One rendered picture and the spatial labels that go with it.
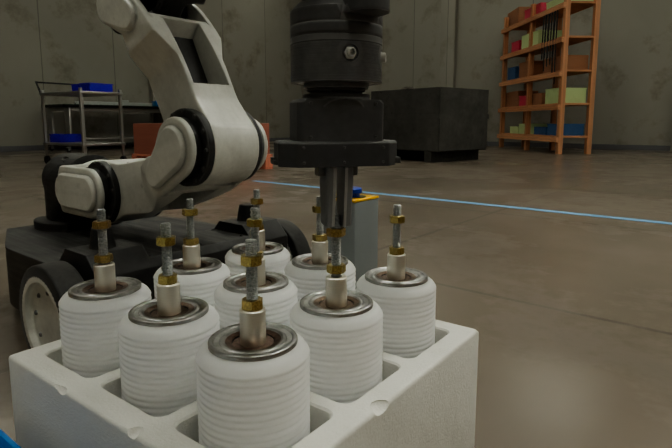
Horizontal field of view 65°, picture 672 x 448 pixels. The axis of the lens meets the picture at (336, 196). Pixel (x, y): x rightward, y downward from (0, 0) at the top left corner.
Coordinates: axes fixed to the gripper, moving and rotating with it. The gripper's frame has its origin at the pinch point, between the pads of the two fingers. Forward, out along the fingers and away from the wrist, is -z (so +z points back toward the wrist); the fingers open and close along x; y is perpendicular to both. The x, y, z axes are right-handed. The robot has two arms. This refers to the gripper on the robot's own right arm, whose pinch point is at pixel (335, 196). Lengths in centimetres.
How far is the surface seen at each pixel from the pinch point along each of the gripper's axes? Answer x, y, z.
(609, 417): -45, -9, -36
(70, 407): 25.7, -2.2, -19.7
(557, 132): -488, -566, -7
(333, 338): 1.5, 4.5, -13.0
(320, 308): 2.0, 1.6, -10.9
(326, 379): 2.1, 4.2, -17.1
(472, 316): -48, -51, -36
